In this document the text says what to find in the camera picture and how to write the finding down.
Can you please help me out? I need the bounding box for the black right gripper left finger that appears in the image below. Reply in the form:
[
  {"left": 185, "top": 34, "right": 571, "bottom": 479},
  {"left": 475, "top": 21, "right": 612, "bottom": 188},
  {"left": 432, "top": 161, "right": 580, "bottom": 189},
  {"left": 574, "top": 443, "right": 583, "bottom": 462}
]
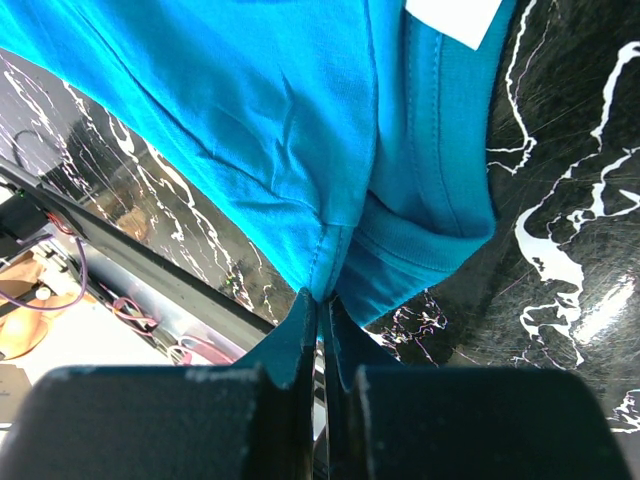
[{"left": 1, "top": 291, "right": 317, "bottom": 479}]

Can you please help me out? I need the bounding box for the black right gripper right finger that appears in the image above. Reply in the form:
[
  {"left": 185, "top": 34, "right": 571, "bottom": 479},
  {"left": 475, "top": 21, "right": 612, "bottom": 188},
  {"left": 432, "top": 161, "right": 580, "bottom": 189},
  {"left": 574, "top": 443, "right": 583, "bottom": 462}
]
[{"left": 319, "top": 298, "right": 631, "bottom": 479}]

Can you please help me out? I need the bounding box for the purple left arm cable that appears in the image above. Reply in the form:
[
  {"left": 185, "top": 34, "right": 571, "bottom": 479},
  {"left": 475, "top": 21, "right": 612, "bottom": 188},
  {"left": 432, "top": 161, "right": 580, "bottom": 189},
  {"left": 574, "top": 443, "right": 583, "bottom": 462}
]
[{"left": 0, "top": 234, "right": 89, "bottom": 314}]

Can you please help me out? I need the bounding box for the bright blue t shirt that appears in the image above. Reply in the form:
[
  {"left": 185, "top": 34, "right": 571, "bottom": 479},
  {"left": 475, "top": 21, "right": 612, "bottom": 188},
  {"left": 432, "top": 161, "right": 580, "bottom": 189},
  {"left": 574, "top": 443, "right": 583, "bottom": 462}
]
[{"left": 1, "top": 1, "right": 516, "bottom": 326}]

